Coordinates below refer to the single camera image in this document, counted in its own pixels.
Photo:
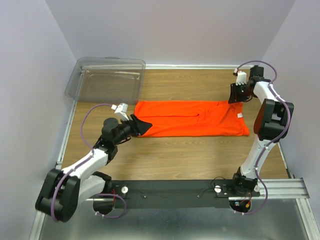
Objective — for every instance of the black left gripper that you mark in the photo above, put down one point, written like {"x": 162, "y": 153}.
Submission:
{"x": 142, "y": 127}

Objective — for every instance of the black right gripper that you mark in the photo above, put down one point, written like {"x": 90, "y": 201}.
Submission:
{"x": 233, "y": 97}

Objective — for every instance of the orange t shirt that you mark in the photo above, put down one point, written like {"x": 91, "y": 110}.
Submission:
{"x": 192, "y": 118}

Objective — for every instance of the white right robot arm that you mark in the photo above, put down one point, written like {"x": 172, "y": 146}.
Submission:
{"x": 271, "y": 124}

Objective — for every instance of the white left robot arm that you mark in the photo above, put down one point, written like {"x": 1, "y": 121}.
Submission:
{"x": 64, "y": 189}

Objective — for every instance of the clear plastic bin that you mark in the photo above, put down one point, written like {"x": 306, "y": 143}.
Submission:
{"x": 106, "y": 80}

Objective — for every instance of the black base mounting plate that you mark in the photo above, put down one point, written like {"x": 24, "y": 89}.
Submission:
{"x": 174, "y": 194}

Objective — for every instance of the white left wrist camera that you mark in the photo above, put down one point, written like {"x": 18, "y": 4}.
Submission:
{"x": 120, "y": 111}

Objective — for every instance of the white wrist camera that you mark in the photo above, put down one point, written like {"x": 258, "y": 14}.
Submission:
{"x": 241, "y": 77}
{"x": 120, "y": 111}

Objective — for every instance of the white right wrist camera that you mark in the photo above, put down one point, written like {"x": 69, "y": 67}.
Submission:
{"x": 241, "y": 77}

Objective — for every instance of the aluminium frame rail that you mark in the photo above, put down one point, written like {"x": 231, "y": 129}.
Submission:
{"x": 291, "y": 188}

